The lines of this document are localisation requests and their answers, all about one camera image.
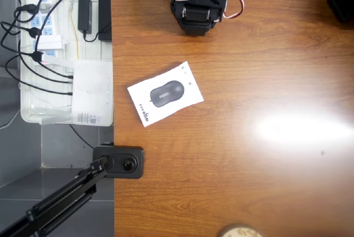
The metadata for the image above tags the orange white mouse box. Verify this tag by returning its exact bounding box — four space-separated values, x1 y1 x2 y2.
127 60 205 128

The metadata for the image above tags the black boom base with post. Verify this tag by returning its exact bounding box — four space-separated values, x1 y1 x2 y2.
92 144 145 179

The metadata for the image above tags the slim black power adapter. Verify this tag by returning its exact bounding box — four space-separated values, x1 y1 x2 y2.
77 0 93 33

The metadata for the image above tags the white plastic storage bin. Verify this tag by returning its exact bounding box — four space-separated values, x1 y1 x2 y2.
19 0 114 127

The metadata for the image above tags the white router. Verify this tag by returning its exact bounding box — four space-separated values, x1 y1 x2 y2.
71 59 114 127

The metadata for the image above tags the wide black power adapter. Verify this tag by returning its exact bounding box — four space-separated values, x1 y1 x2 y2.
98 0 113 42

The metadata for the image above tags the yellow thin cable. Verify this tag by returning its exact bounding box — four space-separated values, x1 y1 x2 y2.
69 0 81 60

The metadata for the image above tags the black router cable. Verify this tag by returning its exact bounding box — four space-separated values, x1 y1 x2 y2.
4 54 74 95
33 53 74 79
18 40 74 84

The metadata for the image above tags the white power strip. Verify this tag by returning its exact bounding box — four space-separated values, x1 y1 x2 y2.
27 0 64 63

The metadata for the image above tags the round wooden coaster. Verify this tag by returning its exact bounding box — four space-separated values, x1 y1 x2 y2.
220 223 263 237

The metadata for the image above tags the white plug adapter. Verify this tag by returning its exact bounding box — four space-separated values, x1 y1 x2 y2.
37 34 63 51

